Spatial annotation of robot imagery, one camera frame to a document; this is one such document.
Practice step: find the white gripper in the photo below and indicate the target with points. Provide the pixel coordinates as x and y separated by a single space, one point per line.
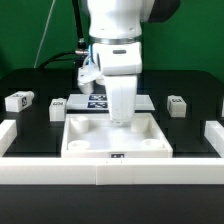
119 65

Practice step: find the white square table top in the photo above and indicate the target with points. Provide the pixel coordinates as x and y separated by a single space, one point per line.
96 136

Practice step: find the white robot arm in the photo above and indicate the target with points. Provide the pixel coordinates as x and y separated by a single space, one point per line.
118 22

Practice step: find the white tag sheet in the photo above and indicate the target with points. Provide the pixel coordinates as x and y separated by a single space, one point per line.
99 102

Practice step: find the white U-shaped fence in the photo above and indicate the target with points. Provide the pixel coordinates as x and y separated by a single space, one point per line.
59 171

